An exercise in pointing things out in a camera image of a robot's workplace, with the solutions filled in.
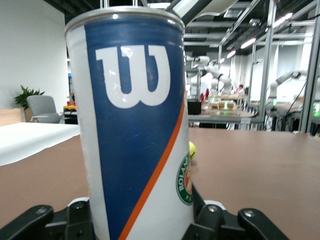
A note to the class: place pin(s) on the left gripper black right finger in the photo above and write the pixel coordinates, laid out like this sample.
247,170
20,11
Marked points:
225,225

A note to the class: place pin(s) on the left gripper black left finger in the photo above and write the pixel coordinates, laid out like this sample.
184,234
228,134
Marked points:
37,225

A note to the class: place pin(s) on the yellow tennis ball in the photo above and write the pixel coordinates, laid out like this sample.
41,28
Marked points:
193,150

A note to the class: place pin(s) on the white blue tennis ball can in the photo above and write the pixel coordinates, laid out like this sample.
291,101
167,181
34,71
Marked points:
130,150

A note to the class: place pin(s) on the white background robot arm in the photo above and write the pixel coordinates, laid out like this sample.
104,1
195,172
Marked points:
282,80
217,72

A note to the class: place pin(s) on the brown table cover sheet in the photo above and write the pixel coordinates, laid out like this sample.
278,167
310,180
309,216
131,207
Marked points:
250,175

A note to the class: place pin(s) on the white covered table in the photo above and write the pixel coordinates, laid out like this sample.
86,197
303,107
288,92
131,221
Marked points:
30,140

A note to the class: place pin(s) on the light wooden cabinet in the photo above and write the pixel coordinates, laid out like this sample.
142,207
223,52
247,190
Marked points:
11,117

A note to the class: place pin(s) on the grey armchair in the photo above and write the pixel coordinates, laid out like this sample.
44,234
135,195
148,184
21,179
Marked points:
42,107

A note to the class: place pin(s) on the yellow box with red caps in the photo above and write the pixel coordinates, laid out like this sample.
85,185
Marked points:
70,107

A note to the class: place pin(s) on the clear rack with bread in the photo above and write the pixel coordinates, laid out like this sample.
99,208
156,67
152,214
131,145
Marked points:
223,102

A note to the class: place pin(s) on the green potted plant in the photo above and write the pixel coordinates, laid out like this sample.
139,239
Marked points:
25,96

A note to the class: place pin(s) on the red bottle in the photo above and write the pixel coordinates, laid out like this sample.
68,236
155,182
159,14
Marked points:
202,96
207,93

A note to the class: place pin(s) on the seated person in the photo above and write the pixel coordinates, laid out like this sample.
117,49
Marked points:
240,89

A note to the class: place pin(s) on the aluminium cell frame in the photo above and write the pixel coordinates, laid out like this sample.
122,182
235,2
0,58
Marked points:
268,62

